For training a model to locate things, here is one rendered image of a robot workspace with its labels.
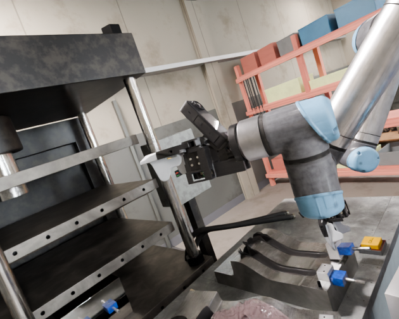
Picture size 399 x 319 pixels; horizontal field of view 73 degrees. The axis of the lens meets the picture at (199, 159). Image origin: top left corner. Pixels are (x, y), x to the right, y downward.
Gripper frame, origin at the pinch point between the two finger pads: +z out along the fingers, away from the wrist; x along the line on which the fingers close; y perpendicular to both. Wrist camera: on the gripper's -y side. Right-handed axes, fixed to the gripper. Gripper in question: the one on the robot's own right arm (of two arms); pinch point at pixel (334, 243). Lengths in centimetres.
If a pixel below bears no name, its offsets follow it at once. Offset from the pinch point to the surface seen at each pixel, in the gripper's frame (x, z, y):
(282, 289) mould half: -16.9, 9.1, -15.0
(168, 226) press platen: -15, -18, -77
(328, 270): -11.5, 4.2, 0.8
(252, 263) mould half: -15.6, 0.6, -26.1
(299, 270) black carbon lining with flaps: -9.4, 5.8, -11.3
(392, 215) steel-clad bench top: 50, 8, 4
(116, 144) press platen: -30, -65, -73
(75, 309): -67, -3, -77
